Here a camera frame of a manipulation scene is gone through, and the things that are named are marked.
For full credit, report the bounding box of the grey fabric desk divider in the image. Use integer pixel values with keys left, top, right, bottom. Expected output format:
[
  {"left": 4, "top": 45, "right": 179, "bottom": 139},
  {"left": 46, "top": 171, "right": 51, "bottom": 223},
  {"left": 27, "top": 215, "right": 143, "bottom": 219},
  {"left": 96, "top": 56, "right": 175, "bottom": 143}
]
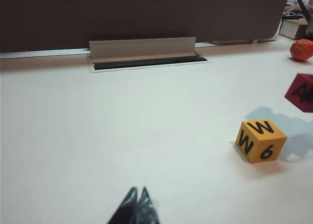
[{"left": 0, "top": 0, "right": 291, "bottom": 54}]

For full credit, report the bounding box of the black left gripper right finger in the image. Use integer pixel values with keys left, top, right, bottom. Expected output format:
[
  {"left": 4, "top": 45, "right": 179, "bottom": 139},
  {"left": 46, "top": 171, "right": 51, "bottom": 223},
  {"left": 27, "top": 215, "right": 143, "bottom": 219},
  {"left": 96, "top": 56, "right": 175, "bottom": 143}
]
[{"left": 134, "top": 186, "right": 161, "bottom": 224}]

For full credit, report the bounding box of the orange fruit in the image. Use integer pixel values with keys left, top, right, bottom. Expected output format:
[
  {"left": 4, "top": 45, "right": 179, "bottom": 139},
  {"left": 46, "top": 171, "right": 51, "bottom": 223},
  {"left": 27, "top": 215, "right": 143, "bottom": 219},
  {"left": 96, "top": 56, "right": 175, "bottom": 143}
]
[{"left": 290, "top": 39, "right": 313, "bottom": 62}]

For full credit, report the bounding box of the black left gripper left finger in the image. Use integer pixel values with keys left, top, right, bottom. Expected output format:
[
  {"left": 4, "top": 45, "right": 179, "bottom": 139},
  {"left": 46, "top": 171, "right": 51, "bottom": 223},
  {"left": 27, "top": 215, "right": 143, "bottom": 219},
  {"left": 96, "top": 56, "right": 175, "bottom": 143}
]
[{"left": 106, "top": 186, "right": 139, "bottom": 224}]

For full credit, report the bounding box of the red foam letter block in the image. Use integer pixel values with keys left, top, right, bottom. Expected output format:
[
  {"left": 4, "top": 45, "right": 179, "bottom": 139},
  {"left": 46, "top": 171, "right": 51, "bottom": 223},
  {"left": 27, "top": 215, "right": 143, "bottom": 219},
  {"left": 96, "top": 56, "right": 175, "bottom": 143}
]
[{"left": 284, "top": 73, "right": 313, "bottom": 113}]

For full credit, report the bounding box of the white metal cable flap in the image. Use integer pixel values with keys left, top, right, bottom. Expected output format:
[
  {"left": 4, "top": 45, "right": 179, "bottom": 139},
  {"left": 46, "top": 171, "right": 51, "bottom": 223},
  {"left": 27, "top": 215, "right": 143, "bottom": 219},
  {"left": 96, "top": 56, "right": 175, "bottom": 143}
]
[{"left": 89, "top": 36, "right": 197, "bottom": 61}]

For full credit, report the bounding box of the black stand pole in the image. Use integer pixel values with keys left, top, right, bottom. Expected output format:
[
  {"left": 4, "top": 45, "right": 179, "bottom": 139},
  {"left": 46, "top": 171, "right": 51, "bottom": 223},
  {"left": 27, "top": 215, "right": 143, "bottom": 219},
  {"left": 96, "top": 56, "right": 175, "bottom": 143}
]
[{"left": 293, "top": 0, "right": 313, "bottom": 16}]

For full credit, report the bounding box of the desk cable slot frame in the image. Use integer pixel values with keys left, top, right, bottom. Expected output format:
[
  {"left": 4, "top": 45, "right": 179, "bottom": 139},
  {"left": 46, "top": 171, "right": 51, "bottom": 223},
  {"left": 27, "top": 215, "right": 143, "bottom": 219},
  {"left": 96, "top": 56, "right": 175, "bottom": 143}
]
[{"left": 90, "top": 54, "right": 209, "bottom": 74}]

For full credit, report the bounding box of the yellow foam letter block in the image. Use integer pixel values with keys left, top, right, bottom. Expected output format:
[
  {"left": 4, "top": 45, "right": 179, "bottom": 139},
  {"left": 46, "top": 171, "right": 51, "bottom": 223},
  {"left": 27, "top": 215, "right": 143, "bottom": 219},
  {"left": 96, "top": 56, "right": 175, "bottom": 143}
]
[{"left": 235, "top": 119, "right": 288, "bottom": 164}]

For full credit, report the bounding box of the white box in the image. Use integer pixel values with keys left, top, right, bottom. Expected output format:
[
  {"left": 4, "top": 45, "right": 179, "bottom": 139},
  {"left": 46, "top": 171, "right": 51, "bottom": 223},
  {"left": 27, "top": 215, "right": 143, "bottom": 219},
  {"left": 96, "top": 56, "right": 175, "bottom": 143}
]
[{"left": 278, "top": 18, "right": 309, "bottom": 41}]

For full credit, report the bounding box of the background person forearm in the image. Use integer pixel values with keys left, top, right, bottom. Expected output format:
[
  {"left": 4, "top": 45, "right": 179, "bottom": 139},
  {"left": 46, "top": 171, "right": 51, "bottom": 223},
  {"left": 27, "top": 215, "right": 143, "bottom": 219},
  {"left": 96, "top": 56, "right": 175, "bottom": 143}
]
[{"left": 285, "top": 2, "right": 306, "bottom": 13}]

